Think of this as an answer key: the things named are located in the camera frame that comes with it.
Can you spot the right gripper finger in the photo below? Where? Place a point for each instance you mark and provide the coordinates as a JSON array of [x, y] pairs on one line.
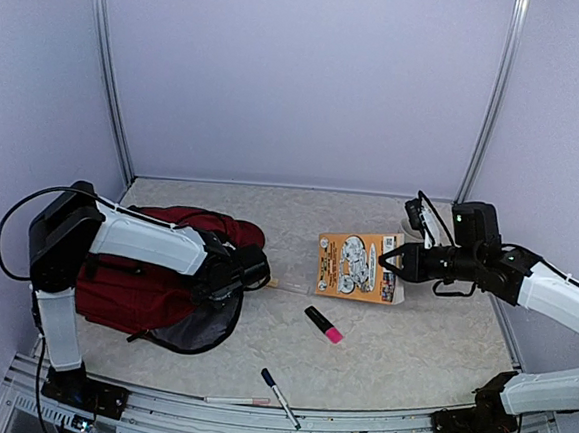
[[393, 256], [392, 267]]

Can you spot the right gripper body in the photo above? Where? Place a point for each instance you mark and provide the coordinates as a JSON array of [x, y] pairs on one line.
[[420, 271]]

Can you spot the orange comic book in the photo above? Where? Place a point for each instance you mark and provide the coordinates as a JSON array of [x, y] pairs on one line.
[[348, 268]]

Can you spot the red student backpack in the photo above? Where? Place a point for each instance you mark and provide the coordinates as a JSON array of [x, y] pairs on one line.
[[153, 303]]

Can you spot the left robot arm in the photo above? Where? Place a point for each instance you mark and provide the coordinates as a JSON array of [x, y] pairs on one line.
[[77, 224]]

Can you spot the cream ceramic mug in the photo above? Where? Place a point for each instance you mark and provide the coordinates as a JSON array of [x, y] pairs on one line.
[[408, 230]]

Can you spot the pink highlighter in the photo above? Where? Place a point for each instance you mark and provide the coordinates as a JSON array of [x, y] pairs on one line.
[[323, 324]]

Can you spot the blue capped marker pen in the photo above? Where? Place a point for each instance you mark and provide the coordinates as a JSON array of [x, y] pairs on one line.
[[269, 380]]

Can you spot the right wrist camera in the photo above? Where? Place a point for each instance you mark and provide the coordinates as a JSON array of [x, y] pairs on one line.
[[422, 217]]

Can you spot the white pen on rail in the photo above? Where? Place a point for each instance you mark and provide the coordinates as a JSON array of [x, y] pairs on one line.
[[246, 401]]

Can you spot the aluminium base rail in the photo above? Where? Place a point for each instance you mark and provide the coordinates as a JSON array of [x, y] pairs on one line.
[[149, 410]]

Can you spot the right frame post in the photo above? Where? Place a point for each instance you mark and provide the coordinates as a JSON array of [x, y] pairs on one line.
[[496, 99]]

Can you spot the frame post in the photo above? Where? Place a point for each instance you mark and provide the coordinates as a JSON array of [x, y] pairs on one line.
[[101, 20], [496, 99]]

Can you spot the left frame post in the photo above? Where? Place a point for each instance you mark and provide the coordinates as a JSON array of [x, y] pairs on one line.
[[101, 20]]

